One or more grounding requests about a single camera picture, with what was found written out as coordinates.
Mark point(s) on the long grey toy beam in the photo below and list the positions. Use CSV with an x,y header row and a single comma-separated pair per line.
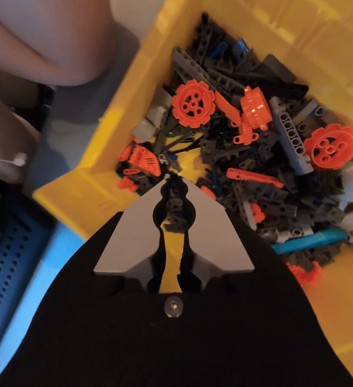
x,y
291,142

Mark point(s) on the person's left forearm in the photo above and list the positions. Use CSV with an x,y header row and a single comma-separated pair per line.
x,y
43,39

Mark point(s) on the orange toy beam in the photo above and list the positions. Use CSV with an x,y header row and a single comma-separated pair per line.
x,y
253,177

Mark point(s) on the yellow plastic bin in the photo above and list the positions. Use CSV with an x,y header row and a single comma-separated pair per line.
x,y
110,127

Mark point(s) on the blue perforated plate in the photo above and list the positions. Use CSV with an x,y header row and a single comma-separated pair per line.
x,y
4,272

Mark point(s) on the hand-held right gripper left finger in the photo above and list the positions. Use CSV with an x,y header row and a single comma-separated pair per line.
x,y
134,238

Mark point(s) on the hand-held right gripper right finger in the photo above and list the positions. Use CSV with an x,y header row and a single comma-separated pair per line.
x,y
215,238

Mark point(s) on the orange toy panel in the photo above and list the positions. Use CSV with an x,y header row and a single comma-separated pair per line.
x,y
143,161

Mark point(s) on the pile of toy building pieces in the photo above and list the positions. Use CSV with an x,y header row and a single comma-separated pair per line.
x,y
255,196

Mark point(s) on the orange toy gear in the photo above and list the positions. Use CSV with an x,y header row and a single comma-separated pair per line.
x,y
193,104
330,148

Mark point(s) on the orange toy wheel hub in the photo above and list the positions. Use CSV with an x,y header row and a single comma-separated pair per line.
x,y
255,108

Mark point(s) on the cyan toy tube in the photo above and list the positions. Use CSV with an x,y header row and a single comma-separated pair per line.
x,y
309,240

